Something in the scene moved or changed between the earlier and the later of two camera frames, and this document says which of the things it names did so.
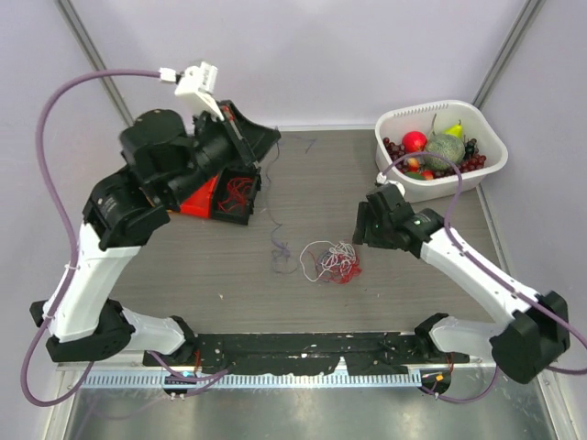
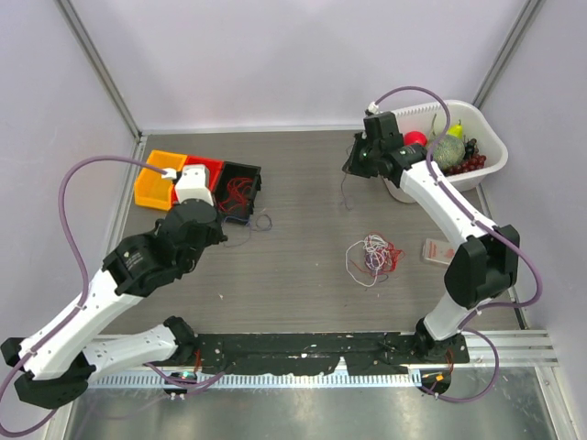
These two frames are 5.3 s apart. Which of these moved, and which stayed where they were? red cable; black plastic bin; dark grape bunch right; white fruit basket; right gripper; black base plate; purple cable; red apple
Moved: right gripper; purple cable
Stayed: red apple; black base plate; white fruit basket; red cable; black plastic bin; dark grape bunch right
